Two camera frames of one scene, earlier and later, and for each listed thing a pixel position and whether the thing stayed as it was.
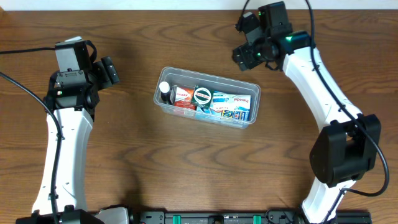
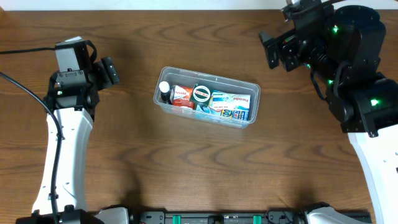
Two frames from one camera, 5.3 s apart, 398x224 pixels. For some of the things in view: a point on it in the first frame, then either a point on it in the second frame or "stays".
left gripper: x=109 y=70 stays
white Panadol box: x=223 y=102 stays
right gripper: x=244 y=56 to x=280 y=49
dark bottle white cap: x=164 y=88 stays
